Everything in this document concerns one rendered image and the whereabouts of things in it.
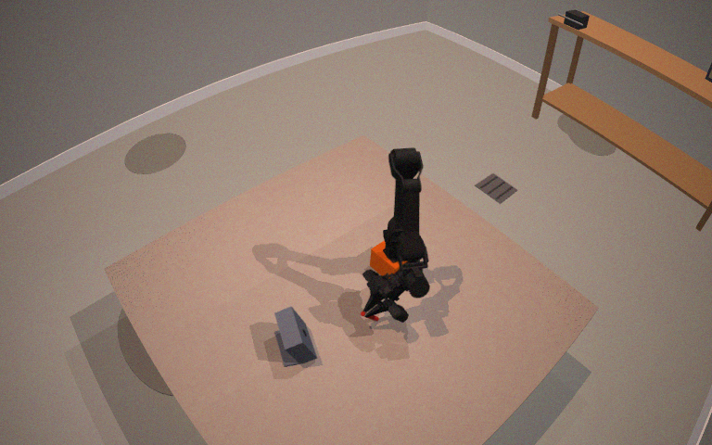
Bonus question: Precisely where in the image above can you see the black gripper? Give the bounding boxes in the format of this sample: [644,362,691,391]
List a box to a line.
[363,270,409,323]

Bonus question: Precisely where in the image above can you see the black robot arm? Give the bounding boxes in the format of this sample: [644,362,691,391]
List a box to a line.
[367,147,430,299]

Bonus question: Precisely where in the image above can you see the red peg with white band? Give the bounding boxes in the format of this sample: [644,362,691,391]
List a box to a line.
[361,311,378,321]

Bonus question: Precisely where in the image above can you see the grey flat panel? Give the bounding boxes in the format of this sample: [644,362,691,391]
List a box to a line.
[274,306,317,367]

